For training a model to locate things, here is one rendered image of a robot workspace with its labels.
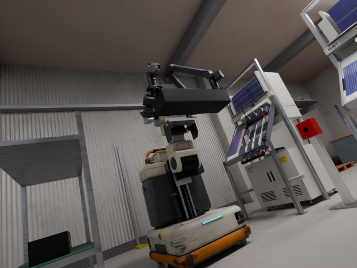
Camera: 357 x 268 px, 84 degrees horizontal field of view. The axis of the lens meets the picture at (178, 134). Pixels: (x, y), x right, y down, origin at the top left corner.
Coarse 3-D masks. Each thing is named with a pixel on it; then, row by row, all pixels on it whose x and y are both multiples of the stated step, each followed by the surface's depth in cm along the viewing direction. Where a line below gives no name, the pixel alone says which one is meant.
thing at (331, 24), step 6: (318, 0) 199; (312, 6) 205; (306, 12) 211; (318, 12) 193; (324, 12) 194; (324, 18) 189; (330, 18) 195; (330, 24) 186; (354, 24) 172; (336, 30) 185; (348, 30) 178; (336, 36) 183; (330, 42) 187; (336, 42) 186; (336, 108) 152; (342, 114) 152
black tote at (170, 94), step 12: (168, 96) 127; (180, 96) 132; (192, 96) 136; (204, 96) 142; (216, 96) 147; (228, 96) 154; (156, 108) 136; (168, 108) 133; (180, 108) 138; (192, 108) 144; (204, 108) 150; (216, 108) 157
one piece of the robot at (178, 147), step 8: (160, 120) 168; (160, 128) 181; (176, 128) 170; (184, 128) 174; (176, 136) 169; (168, 144) 165; (176, 144) 163; (184, 144) 166; (192, 144) 170; (168, 152) 165; (176, 152) 155; (184, 152) 159; (192, 152) 162; (168, 160) 167; (176, 160) 155; (200, 160) 164; (176, 168) 156
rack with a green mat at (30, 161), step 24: (0, 144) 96; (24, 144) 101; (48, 144) 109; (72, 144) 118; (24, 168) 129; (48, 168) 142; (72, 168) 158; (24, 192) 162; (24, 216) 156; (96, 216) 101; (24, 240) 150; (96, 240) 96; (24, 264) 133; (48, 264) 86
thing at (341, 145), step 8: (344, 136) 573; (352, 136) 559; (336, 144) 593; (344, 144) 576; (352, 144) 560; (336, 152) 595; (344, 152) 578; (352, 152) 562; (344, 160) 580; (352, 160) 564
